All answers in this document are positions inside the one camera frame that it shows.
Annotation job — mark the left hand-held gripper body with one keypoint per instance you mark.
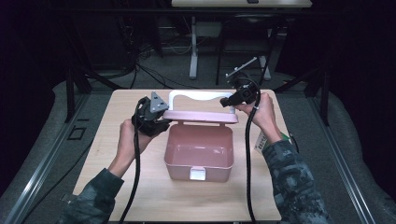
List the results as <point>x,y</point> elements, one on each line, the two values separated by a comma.
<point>145,115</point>

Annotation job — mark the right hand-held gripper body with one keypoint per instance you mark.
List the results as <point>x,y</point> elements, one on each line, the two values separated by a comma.
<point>247,91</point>

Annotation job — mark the pink plastic storage box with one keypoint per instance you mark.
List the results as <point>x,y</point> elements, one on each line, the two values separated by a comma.
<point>199,155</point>

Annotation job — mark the person's right hand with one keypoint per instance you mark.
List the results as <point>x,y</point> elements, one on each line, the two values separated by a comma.
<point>264,115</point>

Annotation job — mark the person's left hand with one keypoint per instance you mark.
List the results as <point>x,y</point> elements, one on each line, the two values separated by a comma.
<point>127,140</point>

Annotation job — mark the black chair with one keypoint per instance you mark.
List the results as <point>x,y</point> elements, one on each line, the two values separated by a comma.
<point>246,43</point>

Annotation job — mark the white desk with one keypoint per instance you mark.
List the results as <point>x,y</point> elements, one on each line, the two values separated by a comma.
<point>193,46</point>

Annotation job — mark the grey box under desk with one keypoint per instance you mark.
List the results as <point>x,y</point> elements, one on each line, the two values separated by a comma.
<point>208,29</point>

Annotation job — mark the black metal stand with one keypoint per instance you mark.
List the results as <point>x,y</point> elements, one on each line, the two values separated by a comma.
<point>325,93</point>
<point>70,93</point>

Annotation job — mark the aluminium floor rail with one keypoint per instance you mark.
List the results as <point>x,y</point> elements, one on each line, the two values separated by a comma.
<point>37,174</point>
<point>345,168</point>

